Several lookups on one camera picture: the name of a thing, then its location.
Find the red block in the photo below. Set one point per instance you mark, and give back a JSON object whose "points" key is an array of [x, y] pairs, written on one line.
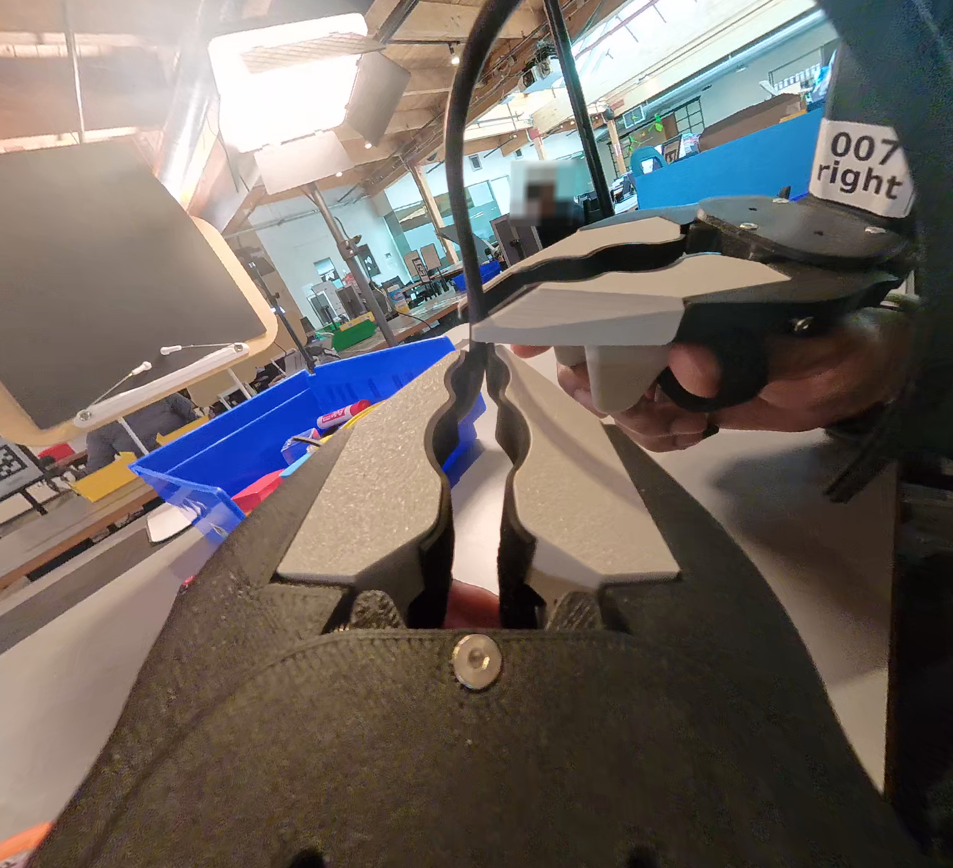
{"points": [[257, 492]]}

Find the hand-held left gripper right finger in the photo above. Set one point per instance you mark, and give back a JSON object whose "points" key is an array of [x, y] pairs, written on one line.
{"points": [[581, 503]]}

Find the blue plastic bin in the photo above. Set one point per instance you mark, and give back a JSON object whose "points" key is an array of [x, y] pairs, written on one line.
{"points": [[372, 373]]}

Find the checkered marker tag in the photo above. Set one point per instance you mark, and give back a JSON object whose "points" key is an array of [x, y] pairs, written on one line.
{"points": [[15, 469]]}

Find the green bin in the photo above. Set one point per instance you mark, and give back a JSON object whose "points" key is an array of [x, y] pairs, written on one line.
{"points": [[354, 333]]}

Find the white card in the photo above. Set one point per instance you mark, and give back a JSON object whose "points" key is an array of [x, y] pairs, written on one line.
{"points": [[170, 524]]}

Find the person's right hand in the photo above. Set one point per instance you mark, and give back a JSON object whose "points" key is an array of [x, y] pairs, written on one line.
{"points": [[819, 376]]}

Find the red capped marker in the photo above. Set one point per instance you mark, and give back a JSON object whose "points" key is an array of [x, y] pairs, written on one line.
{"points": [[342, 415]]}

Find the black board with wooden rim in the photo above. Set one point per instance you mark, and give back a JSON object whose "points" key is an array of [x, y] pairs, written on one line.
{"points": [[112, 272]]}

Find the yellow bin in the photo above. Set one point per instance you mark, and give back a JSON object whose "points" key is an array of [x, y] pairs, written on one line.
{"points": [[104, 479]]}

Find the bright studio light on stand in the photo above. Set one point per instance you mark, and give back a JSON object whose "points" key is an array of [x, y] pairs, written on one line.
{"points": [[283, 86]]}

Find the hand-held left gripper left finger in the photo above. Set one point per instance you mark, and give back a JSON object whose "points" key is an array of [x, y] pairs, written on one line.
{"points": [[372, 503]]}

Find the blue partition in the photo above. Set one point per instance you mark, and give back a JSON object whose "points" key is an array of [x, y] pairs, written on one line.
{"points": [[729, 168]]}

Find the black pole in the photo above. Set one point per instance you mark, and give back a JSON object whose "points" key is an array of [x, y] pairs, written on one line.
{"points": [[573, 101]]}

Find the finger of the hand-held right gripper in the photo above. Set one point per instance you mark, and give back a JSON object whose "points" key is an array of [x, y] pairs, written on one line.
{"points": [[625, 235], [595, 320]]}

